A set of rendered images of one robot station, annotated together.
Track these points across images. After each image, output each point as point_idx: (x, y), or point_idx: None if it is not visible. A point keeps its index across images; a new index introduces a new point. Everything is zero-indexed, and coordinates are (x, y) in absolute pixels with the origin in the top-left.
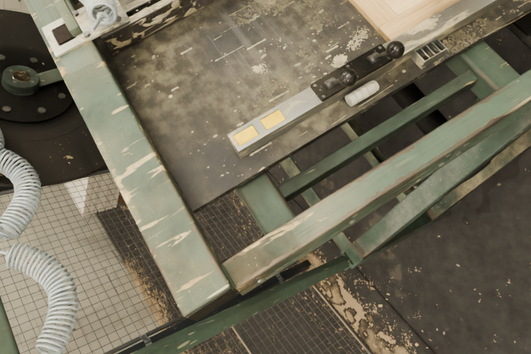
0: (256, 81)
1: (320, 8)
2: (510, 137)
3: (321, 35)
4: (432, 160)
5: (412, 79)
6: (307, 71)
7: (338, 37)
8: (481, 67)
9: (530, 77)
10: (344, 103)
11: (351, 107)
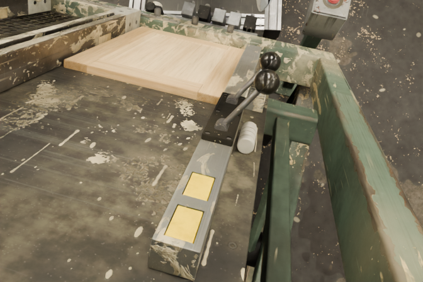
0: (110, 172)
1: (120, 95)
2: (296, 194)
3: (146, 112)
4: (381, 149)
5: (265, 120)
6: (167, 141)
7: (165, 110)
8: (286, 110)
9: (336, 88)
10: (239, 154)
11: (250, 155)
